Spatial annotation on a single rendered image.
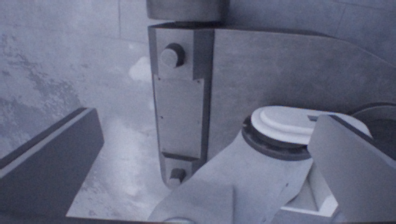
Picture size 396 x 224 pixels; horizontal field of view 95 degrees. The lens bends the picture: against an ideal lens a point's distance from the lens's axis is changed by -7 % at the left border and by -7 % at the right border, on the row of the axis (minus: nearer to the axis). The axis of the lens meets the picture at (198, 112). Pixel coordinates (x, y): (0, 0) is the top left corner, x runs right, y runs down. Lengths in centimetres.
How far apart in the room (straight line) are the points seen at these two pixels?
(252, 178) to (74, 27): 75
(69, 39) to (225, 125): 64
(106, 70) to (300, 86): 65
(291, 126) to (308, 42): 19
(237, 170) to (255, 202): 6
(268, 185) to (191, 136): 29
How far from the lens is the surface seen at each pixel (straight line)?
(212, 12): 45
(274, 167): 34
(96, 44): 80
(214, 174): 30
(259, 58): 46
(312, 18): 64
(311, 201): 50
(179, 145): 57
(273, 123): 36
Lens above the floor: 61
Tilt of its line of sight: 59 degrees down
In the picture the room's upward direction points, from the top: 156 degrees counter-clockwise
